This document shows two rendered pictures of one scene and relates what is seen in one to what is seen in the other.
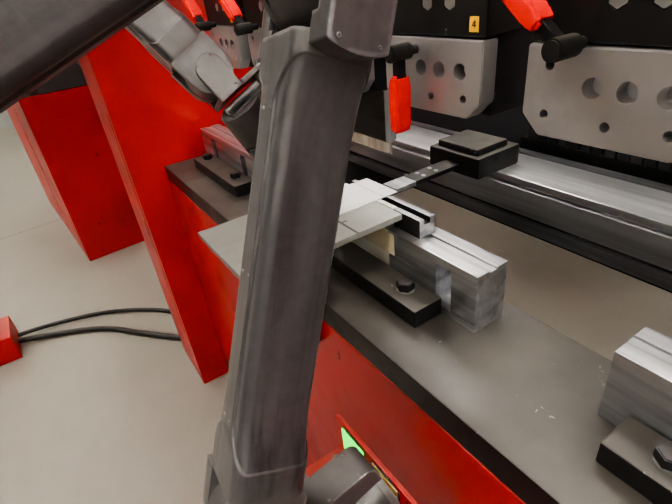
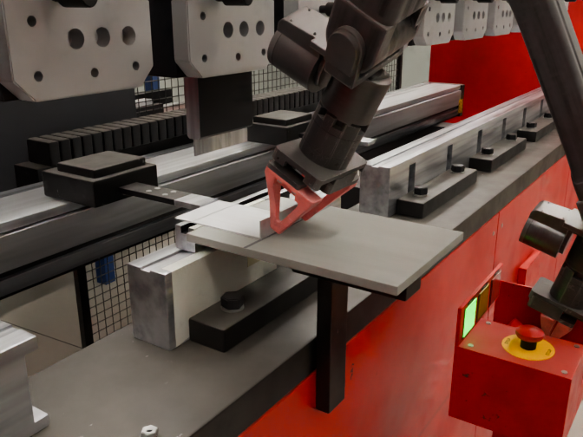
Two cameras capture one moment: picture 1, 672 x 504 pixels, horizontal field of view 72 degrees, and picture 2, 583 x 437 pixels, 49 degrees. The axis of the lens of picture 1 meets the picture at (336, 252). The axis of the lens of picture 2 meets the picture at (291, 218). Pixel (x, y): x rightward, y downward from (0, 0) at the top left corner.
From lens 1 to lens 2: 1.18 m
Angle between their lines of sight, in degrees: 101
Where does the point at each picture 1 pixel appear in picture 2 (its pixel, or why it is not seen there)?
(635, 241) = (237, 173)
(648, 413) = (399, 189)
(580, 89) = not seen: hidden behind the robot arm
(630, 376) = (394, 175)
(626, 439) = (415, 199)
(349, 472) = (549, 205)
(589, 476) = (433, 220)
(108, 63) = not seen: outside the picture
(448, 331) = not seen: hidden behind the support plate
